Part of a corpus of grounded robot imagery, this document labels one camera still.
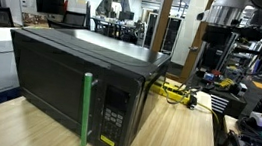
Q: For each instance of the brown clutter pile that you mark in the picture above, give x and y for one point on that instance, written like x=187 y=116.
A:
x=35 y=20

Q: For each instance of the black vented computer case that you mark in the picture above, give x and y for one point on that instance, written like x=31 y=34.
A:
x=228 y=103

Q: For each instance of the yellow object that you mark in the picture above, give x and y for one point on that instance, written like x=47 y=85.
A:
x=226 y=83

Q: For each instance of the white board panel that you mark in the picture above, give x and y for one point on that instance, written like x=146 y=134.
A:
x=13 y=4

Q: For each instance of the black office chair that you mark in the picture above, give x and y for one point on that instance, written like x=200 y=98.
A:
x=72 y=20

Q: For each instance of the white wall thermostat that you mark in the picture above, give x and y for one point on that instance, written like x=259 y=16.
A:
x=24 y=2

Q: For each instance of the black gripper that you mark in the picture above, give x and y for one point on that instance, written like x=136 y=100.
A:
x=216 y=36

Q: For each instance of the yellow and black power strip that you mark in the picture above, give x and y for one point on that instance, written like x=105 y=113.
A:
x=172 y=93

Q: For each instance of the black microwave oven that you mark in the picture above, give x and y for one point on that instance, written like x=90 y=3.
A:
x=57 y=74

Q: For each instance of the wooden post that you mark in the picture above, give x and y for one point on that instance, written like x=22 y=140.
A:
x=162 y=19

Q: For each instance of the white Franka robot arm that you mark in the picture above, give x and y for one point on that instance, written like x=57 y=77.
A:
x=227 y=14

